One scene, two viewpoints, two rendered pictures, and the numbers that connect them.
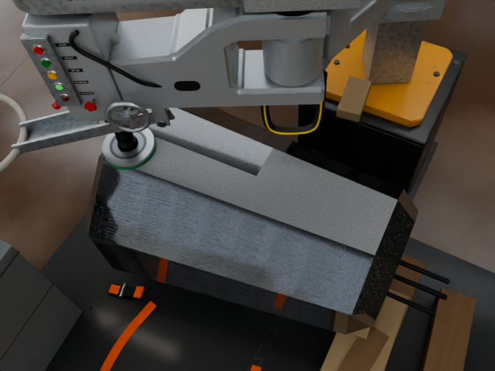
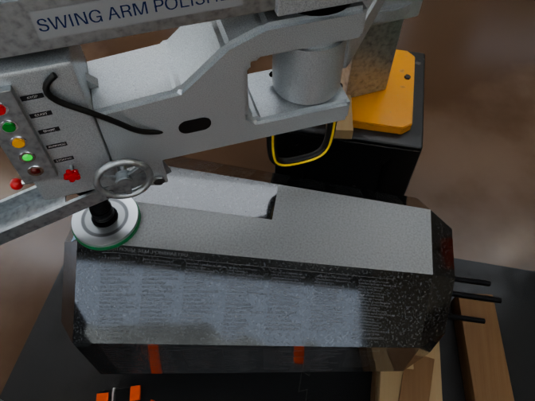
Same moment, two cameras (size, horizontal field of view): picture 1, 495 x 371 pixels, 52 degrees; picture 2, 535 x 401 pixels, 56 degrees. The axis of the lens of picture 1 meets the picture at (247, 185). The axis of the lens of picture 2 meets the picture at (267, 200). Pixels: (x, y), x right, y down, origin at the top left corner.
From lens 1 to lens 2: 50 cm
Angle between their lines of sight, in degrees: 14
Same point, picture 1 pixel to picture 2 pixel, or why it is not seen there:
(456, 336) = (489, 338)
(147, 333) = not seen: outside the picture
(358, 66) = not seen: hidden behind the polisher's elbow
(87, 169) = (24, 264)
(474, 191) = (447, 189)
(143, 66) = (140, 109)
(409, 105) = (394, 112)
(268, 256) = (311, 307)
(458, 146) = not seen: hidden behind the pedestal
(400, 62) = (376, 69)
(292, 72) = (318, 86)
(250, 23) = (277, 30)
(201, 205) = (217, 268)
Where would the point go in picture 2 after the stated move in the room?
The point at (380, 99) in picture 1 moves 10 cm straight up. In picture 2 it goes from (363, 110) to (367, 92)
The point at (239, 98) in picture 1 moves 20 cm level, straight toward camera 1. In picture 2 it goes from (255, 130) to (287, 183)
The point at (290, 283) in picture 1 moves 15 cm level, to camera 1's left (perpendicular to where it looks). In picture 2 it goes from (343, 332) to (301, 352)
